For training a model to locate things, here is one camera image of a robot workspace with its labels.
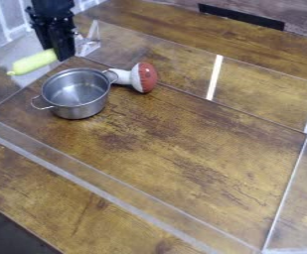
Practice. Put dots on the clear acrylic enclosure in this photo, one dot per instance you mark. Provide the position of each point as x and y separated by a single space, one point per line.
190 170

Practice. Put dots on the small stainless steel pot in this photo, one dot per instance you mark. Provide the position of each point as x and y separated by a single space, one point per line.
75 93

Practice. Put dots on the black strip on table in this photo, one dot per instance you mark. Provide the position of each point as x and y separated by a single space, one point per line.
243 17

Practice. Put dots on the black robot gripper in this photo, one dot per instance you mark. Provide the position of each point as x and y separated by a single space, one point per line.
52 19

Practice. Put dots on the green handled metal spoon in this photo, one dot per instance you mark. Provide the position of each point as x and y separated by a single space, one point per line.
33 62

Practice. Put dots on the red and white toy mushroom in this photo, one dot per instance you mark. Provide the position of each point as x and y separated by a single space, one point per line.
141 77

